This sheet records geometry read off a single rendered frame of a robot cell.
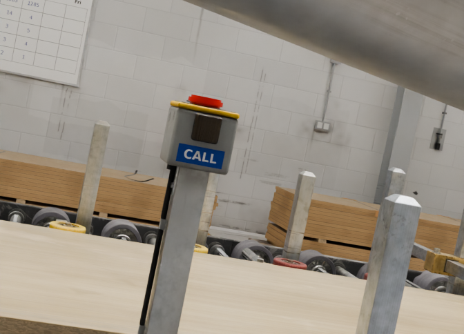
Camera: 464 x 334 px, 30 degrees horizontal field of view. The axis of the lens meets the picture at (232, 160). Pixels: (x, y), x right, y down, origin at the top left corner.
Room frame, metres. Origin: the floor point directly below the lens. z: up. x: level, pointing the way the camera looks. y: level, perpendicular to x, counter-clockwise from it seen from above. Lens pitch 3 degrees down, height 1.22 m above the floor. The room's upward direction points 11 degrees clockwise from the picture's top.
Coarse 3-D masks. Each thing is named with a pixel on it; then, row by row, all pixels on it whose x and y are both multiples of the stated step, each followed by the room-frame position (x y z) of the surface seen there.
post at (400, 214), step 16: (384, 208) 1.05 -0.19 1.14; (400, 208) 1.02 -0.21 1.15; (416, 208) 1.03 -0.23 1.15; (384, 224) 1.04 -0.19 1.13; (400, 224) 1.02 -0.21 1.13; (416, 224) 1.03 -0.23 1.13; (384, 240) 1.03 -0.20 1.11; (400, 240) 1.02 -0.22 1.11; (384, 256) 1.02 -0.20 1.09; (400, 256) 1.02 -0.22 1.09; (384, 272) 1.02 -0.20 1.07; (400, 272) 1.03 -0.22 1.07; (368, 288) 1.04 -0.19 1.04; (384, 288) 1.02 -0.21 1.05; (400, 288) 1.03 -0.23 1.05; (368, 304) 1.03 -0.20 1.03; (384, 304) 1.02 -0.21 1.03; (368, 320) 1.02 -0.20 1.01; (384, 320) 1.02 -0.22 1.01
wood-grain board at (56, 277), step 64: (0, 256) 1.47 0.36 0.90; (64, 256) 1.58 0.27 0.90; (128, 256) 1.71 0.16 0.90; (0, 320) 1.12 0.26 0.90; (64, 320) 1.16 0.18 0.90; (128, 320) 1.22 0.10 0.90; (192, 320) 1.30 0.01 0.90; (256, 320) 1.38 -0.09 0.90; (320, 320) 1.48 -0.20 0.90; (448, 320) 1.71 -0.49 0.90
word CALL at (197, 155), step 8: (184, 144) 0.95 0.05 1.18; (184, 152) 0.95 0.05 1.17; (192, 152) 0.95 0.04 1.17; (200, 152) 0.95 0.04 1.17; (208, 152) 0.95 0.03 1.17; (216, 152) 0.95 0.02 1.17; (224, 152) 0.96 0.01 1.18; (176, 160) 0.94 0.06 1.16; (184, 160) 0.95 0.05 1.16; (192, 160) 0.95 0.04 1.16; (200, 160) 0.95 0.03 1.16; (208, 160) 0.95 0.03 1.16; (216, 160) 0.95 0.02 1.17
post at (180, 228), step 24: (168, 192) 0.98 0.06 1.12; (192, 192) 0.97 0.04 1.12; (168, 216) 0.97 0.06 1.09; (192, 216) 0.97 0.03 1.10; (168, 240) 0.96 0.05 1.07; (192, 240) 0.97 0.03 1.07; (168, 264) 0.97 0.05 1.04; (168, 288) 0.97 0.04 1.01; (144, 312) 0.98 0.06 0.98; (168, 312) 0.97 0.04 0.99
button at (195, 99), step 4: (188, 96) 0.98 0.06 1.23; (192, 96) 0.98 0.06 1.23; (196, 96) 0.97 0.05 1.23; (200, 96) 0.97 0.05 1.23; (188, 100) 0.98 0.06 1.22; (192, 100) 0.97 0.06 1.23; (196, 100) 0.97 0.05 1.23; (200, 100) 0.97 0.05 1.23; (204, 100) 0.96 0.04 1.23; (208, 100) 0.97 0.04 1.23; (212, 100) 0.97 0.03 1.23; (216, 100) 0.97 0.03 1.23; (220, 100) 0.98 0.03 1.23; (200, 104) 0.97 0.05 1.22; (204, 104) 0.97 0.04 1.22; (208, 104) 0.97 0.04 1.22; (212, 104) 0.97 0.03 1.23; (216, 104) 0.97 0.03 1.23; (220, 104) 0.98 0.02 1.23
